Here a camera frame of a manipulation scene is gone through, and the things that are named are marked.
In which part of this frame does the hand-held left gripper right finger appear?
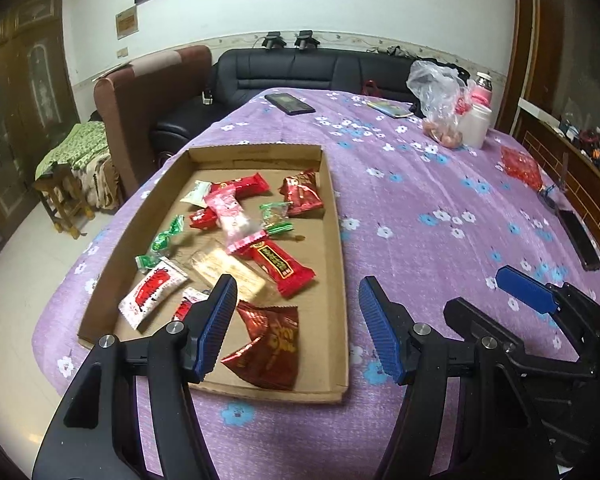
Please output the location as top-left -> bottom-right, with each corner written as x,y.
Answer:
358,275 -> 561,480

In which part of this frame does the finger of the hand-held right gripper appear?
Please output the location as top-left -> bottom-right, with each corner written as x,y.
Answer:
495,265 -> 600,341
442,296 -> 600,381

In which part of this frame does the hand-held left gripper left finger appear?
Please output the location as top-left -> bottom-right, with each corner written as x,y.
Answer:
30,274 -> 238,480

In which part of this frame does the dark red foil packet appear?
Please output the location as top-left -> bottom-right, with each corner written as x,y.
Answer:
235,300 -> 301,391
220,337 -> 263,376
279,169 -> 326,218

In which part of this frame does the small red white candy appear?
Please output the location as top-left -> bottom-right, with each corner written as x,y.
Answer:
171,287 -> 210,323

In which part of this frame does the shallow cardboard box tray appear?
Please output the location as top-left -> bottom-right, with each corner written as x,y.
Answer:
77,142 -> 351,406

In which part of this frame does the clear-wrapped biscuit pack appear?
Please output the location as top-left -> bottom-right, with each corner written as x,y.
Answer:
187,245 -> 267,301

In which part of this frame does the white red snack packet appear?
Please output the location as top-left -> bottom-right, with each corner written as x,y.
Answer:
117,256 -> 189,332

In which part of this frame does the long red snack packet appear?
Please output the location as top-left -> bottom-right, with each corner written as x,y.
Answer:
240,240 -> 317,300

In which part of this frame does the green twist-wrapped candy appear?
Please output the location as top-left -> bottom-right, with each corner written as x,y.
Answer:
134,214 -> 186,273
259,200 -> 296,238

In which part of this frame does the pink snack packet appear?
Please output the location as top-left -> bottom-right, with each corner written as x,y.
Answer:
203,191 -> 268,256

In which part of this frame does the long black bar device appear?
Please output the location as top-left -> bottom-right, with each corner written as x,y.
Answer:
557,209 -> 600,272

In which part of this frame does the purple floral tablecloth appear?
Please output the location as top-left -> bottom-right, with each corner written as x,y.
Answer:
30,87 -> 600,480

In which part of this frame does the small blue black tool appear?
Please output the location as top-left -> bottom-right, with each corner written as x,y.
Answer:
539,182 -> 563,211

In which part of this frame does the red plastic bag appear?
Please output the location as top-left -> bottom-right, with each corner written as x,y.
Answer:
500,145 -> 548,192

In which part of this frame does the wooden sideboard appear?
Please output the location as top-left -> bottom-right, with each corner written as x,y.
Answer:
510,100 -> 600,261

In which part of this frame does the white green snack packet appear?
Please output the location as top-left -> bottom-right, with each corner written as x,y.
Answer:
180,180 -> 213,207

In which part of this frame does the slim red snack packet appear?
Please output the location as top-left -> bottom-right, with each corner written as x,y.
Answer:
209,172 -> 272,200

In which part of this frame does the pile of small gadgets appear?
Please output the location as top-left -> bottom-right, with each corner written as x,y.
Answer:
557,115 -> 600,181

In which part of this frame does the white plastic jar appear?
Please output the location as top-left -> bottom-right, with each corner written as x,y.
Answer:
459,104 -> 493,150

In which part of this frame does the beige floral blanket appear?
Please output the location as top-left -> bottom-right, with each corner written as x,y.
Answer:
72,152 -> 123,211

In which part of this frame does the wooden stool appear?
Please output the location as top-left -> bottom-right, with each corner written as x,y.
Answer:
32,162 -> 98,238

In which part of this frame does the pink bottle with silver cap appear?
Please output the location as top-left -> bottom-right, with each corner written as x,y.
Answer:
467,72 -> 496,108

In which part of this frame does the clear plastic bag of fruit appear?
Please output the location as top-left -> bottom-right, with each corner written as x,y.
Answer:
406,59 -> 468,148

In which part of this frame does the colourful booklet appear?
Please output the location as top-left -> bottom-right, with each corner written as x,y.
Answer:
365,100 -> 415,120

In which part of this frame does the brown armchair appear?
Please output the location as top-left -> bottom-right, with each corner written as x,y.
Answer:
92,45 -> 213,201

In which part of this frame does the green patterned blanket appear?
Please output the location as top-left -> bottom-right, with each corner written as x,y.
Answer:
34,120 -> 113,181

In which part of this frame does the black phone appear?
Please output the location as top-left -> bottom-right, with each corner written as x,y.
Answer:
264,92 -> 317,117

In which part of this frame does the black leather sofa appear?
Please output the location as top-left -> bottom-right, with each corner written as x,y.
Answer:
152,47 -> 461,161

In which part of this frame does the carved wooden door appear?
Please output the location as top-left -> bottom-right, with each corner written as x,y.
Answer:
0,0 -> 81,226

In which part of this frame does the wooden door frame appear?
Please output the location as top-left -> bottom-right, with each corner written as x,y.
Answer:
495,0 -> 546,136

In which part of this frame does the small wall plaque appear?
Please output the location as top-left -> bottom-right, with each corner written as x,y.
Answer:
115,5 -> 140,40

